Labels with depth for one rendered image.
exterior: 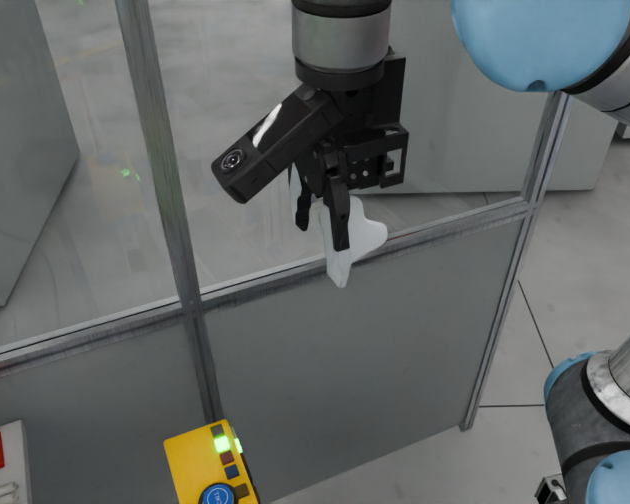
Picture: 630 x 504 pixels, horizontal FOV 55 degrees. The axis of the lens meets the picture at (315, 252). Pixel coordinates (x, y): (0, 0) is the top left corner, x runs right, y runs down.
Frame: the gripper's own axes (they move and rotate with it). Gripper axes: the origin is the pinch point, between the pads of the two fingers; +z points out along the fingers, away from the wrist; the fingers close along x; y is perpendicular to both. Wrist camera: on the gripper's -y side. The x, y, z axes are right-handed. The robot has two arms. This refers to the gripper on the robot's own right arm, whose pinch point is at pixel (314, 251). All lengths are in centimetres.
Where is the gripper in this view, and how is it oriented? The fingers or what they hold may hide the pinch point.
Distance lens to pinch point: 60.3
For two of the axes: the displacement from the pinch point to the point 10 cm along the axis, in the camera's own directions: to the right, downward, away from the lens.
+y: 9.2, -2.6, 3.0
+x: -4.0, -6.1, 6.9
